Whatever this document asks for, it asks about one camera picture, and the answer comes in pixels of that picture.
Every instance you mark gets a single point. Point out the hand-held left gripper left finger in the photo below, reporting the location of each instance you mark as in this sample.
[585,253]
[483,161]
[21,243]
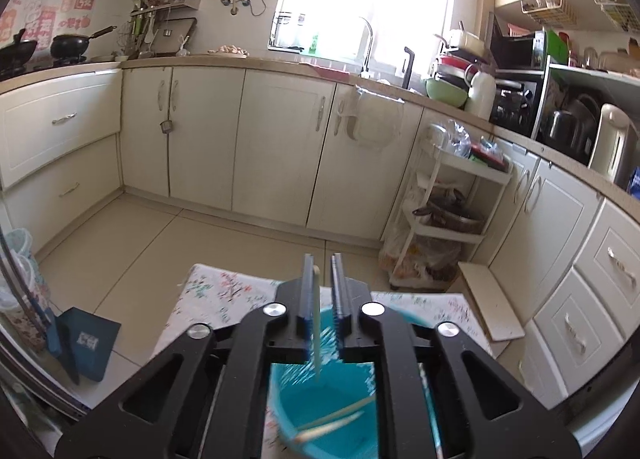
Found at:
[305,301]

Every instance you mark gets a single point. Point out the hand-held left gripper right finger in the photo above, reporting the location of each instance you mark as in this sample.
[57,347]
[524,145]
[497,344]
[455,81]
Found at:
[340,301]

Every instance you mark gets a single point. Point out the wooden chopstick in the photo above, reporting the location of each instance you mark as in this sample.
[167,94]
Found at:
[325,429]
[317,344]
[345,410]

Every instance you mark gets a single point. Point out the hanging kitchen utensils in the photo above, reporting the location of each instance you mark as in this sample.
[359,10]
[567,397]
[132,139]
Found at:
[137,31]

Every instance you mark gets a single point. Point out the floral tablecloth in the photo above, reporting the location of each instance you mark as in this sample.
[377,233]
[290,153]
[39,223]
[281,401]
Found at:
[220,294]

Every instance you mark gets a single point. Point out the plastic bag of vegetables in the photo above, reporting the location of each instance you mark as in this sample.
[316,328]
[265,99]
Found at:
[420,259]

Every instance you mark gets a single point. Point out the steel bowl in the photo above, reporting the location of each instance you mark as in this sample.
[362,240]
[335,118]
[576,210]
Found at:
[450,219]

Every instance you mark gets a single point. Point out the cream wooden board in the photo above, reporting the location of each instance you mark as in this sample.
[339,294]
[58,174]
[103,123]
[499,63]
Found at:
[489,300]

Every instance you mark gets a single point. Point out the cream sink base cabinet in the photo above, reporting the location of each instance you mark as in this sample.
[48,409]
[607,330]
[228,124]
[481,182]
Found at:
[275,139]

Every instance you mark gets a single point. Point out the white storage trolley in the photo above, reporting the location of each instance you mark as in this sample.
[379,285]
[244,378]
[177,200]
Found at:
[452,163]

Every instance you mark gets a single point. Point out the hanging white bag holder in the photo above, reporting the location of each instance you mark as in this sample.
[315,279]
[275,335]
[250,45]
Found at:
[377,114]

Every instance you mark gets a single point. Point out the clear plastic bag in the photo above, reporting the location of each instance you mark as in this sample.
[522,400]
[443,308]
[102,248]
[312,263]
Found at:
[456,139]

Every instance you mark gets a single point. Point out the dark blue dustpan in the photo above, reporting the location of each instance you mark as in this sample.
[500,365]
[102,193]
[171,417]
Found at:
[85,341]

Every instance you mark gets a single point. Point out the cream side base cabinet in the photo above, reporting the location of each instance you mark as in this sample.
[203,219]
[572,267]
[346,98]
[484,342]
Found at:
[560,229]

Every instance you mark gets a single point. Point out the green bowl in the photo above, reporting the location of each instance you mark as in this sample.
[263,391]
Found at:
[445,91]

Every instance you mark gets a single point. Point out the black faucet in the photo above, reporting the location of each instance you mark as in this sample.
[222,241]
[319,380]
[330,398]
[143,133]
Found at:
[407,66]

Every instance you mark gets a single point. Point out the white thermos jug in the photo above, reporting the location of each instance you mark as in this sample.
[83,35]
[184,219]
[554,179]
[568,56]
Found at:
[481,96]

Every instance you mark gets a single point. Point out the plate of garlic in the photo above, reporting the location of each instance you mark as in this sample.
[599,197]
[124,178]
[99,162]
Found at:
[229,50]

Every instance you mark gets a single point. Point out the black toaster oven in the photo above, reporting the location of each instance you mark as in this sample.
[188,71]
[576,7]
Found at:
[515,104]

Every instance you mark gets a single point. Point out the chrome faucet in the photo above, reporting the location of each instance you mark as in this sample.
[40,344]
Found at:
[369,39]

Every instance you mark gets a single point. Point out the chrome metal rack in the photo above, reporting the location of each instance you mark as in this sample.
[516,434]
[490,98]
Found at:
[47,386]

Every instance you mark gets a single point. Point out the stack of bowls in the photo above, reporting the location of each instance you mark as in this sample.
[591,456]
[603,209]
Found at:
[460,56]

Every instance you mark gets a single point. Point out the steel kettle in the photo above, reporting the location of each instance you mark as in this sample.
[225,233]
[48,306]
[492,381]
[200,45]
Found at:
[557,129]

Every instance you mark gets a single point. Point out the cream drawer cabinet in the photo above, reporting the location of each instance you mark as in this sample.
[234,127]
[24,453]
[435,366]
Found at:
[55,149]

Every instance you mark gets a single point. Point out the metal baking tray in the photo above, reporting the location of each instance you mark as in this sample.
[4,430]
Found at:
[175,36]

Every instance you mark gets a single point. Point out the black microwave oven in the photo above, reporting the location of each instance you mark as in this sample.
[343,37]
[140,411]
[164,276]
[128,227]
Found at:
[512,51]

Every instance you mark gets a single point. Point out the white electric thermo pot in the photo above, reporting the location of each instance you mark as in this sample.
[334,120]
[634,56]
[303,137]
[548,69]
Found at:
[612,141]

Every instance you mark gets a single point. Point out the green cutting board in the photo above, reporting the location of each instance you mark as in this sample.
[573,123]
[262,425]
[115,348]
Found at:
[556,46]

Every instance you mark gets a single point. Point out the black frying pan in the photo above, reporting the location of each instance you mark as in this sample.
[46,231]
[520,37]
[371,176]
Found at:
[70,45]

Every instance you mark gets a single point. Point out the gas stove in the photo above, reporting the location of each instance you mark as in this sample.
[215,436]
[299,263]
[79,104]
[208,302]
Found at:
[35,70]

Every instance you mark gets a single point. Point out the black wok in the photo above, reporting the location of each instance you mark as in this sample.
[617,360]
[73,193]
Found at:
[17,51]

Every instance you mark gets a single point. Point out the red wall stickers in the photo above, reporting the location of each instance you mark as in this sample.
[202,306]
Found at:
[45,9]

